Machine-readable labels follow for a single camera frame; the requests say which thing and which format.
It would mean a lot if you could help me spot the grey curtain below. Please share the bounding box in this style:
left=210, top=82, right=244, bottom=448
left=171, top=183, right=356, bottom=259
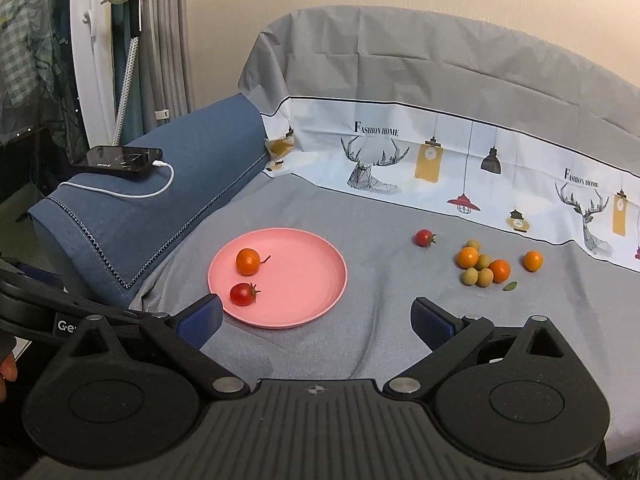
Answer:
left=138, top=0, right=194, bottom=132

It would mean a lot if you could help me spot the garment steamer hose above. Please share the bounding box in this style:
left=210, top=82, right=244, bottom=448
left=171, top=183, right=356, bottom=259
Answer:
left=104, top=0, right=147, bottom=148

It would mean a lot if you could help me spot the red cherry tomato with stem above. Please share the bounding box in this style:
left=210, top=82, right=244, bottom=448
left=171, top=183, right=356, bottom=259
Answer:
left=229, top=282, right=260, bottom=307

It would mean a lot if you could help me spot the green-yellow longan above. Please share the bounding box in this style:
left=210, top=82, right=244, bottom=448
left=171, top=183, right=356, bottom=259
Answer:
left=475, top=254, right=491, bottom=271
left=476, top=268, right=494, bottom=287
left=465, top=240, right=482, bottom=252
left=461, top=268, right=478, bottom=286

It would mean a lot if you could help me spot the small orange mandarin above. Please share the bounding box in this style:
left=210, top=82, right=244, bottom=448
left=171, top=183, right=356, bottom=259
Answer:
left=489, top=259, right=511, bottom=284

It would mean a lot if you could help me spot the small orange with stem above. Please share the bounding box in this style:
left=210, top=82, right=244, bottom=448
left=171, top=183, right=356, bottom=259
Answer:
left=235, top=247, right=271, bottom=276

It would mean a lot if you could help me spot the small orange kumquat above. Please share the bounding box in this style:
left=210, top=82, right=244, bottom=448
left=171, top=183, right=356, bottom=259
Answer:
left=456, top=246, right=480, bottom=270

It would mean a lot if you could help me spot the white door frame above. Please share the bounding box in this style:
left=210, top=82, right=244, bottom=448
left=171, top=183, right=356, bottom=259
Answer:
left=70, top=0, right=115, bottom=148

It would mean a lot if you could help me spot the person's hand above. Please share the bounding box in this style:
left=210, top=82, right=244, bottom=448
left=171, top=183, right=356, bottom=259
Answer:
left=0, top=352, right=17, bottom=402

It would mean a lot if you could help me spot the black smartphone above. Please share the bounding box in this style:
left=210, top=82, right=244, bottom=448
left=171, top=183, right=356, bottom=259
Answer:
left=73, top=145, right=163, bottom=179

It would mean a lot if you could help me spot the green-yellow longan top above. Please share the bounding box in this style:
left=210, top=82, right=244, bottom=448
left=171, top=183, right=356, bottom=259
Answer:
left=465, top=240, right=482, bottom=252

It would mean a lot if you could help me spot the blue sofa armrest cover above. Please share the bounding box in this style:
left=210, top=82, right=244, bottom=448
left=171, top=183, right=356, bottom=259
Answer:
left=29, top=94, right=268, bottom=308

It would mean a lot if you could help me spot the white charging cable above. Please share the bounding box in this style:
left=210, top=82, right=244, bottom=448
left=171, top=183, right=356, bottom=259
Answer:
left=55, top=159, right=176, bottom=201

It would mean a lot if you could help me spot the pink round plate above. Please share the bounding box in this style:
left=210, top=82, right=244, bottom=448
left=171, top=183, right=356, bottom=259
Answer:
left=207, top=228, right=347, bottom=330

